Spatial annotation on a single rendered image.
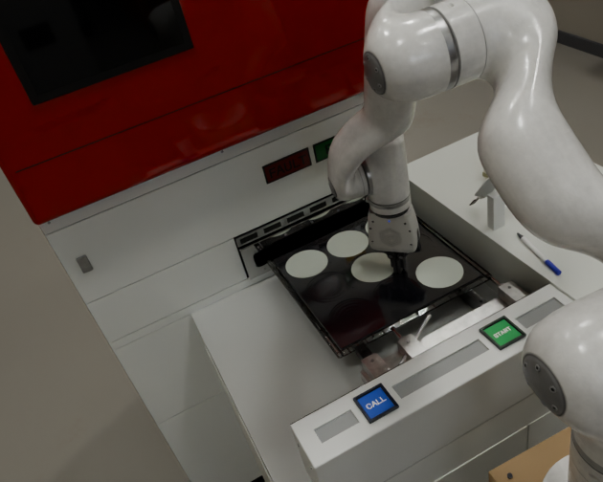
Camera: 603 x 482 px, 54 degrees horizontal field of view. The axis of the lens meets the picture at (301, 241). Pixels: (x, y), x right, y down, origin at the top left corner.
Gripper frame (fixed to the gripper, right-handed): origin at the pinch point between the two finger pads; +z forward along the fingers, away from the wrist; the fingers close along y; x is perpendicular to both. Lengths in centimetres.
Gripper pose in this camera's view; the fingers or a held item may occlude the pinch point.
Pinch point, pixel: (398, 262)
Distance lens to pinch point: 132.3
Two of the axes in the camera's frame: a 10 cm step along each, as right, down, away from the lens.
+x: 3.5, -6.3, 6.9
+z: 2.0, 7.7, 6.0
